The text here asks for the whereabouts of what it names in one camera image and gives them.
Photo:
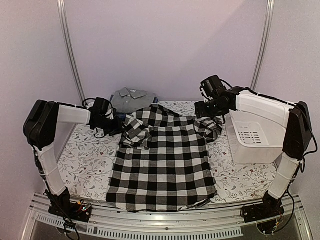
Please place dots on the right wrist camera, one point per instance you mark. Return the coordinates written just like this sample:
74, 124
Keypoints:
213, 86

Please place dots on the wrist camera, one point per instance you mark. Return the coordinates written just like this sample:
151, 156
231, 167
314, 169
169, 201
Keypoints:
213, 86
102, 107

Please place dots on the blue checkered shirt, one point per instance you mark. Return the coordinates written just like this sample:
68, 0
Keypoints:
122, 116

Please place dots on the grey polo shirt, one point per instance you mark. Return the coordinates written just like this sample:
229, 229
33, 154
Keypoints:
129, 100

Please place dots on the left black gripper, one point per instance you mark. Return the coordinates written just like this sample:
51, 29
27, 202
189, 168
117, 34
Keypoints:
118, 127

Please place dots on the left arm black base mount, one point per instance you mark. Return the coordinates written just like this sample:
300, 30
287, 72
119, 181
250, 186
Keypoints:
78, 211

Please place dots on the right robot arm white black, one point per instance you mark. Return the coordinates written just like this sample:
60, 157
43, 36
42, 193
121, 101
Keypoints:
294, 117

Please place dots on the aluminium frame post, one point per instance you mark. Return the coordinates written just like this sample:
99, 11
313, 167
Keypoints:
264, 43
61, 6

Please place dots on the floral patterned table cloth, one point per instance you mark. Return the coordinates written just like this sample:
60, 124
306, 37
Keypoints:
87, 161

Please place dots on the right aluminium frame post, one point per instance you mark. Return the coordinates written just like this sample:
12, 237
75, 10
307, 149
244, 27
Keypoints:
264, 43

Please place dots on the aluminium front rail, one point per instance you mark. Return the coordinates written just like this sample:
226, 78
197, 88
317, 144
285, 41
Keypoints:
211, 222

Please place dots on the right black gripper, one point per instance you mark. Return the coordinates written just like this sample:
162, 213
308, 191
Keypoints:
200, 112

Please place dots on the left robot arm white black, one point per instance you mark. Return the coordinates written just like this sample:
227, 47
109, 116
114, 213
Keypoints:
40, 131

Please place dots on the white plastic basket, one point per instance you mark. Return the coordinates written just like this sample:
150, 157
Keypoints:
253, 139

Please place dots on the black white checkered shirt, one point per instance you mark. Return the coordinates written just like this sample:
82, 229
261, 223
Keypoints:
162, 162

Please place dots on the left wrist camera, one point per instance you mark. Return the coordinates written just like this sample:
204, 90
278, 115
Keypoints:
102, 107

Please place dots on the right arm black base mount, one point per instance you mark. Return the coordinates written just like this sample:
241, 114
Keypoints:
253, 212

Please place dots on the left aluminium frame post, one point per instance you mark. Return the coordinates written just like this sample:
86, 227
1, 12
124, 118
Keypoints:
61, 6

